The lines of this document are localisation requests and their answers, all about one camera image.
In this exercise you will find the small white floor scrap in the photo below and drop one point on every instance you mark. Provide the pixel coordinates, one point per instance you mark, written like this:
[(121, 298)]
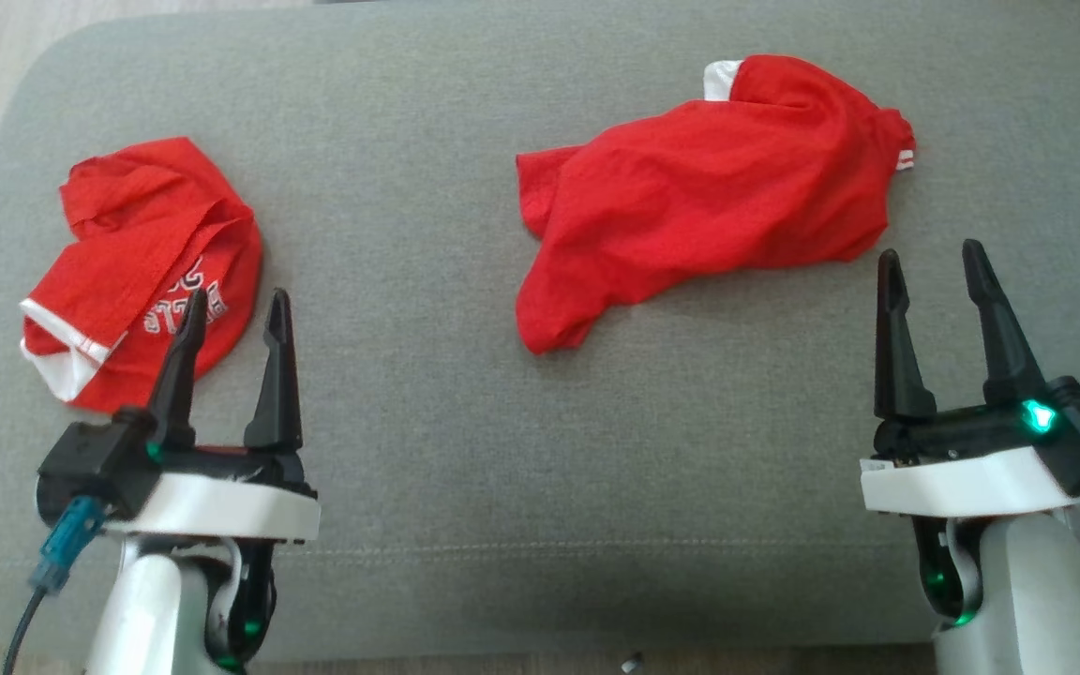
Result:
[(632, 665)]

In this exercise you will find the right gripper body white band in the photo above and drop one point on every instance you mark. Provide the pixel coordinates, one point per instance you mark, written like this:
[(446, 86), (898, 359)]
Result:
[(962, 478)]

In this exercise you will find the red white basketball jersey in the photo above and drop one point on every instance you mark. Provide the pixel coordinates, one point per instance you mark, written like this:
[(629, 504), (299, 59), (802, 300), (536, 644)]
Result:
[(690, 206)]

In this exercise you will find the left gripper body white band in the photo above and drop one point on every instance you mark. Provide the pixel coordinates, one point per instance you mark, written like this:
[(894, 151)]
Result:
[(221, 506)]

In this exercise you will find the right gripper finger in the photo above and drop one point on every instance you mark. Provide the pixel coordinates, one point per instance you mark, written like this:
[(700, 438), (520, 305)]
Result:
[(1004, 347), (896, 347)]

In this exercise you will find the red basketball shorts white trim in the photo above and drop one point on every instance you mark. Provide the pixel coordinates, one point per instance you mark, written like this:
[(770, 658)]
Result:
[(127, 244)]

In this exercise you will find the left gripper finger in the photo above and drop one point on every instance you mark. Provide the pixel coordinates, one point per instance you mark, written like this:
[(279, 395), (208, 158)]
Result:
[(277, 384), (176, 375)]

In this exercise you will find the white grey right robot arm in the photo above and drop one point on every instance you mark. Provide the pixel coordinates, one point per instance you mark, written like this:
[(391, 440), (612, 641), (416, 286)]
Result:
[(1027, 600)]

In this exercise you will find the grey sofa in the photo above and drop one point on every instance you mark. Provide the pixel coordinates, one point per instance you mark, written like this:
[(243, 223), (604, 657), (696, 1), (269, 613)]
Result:
[(502, 450)]

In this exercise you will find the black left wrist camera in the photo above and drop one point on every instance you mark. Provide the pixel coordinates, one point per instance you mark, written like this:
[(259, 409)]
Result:
[(99, 459)]

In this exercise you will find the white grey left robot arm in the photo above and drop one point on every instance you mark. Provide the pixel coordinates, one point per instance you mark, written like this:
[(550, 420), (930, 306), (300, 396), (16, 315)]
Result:
[(146, 609)]

